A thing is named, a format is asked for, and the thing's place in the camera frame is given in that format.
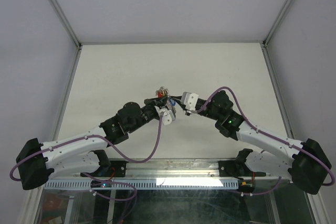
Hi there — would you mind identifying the blue key tag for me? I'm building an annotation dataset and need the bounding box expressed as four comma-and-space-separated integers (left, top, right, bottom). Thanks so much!
169, 99, 176, 106

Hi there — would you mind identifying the metal keyring holder with rings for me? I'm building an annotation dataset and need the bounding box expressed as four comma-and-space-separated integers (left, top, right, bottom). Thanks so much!
155, 87, 176, 114

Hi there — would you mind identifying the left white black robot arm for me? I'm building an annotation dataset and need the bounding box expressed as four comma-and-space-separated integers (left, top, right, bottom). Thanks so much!
10, 96, 169, 190

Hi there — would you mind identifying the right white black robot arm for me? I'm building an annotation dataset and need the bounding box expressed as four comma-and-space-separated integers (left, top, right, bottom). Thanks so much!
172, 90, 335, 195

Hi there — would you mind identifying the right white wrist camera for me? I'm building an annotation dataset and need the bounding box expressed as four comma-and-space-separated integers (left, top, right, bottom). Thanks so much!
182, 92, 199, 116

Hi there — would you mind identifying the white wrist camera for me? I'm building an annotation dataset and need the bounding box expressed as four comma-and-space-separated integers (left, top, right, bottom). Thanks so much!
182, 92, 199, 116
155, 106, 176, 125

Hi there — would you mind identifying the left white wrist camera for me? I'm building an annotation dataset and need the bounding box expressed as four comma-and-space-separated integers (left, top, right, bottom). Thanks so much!
155, 106, 176, 125

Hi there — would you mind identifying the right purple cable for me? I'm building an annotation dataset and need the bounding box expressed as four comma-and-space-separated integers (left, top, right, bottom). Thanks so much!
196, 86, 335, 198

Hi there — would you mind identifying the aluminium mounting rail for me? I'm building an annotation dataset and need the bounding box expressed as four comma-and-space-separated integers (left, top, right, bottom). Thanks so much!
32, 157, 313, 182

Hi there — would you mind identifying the grey slotted cable duct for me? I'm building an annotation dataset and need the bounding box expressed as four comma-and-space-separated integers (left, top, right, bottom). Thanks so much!
44, 177, 239, 190

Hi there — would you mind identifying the left aluminium frame post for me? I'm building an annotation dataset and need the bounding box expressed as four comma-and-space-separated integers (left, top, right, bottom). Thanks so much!
33, 0, 82, 49

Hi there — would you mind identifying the aluminium frame post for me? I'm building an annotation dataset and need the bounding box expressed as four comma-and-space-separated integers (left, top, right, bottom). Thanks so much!
262, 0, 294, 47
33, 0, 82, 49

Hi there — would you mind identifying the right aluminium frame post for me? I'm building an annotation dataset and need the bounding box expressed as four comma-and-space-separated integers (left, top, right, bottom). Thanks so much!
262, 0, 294, 47

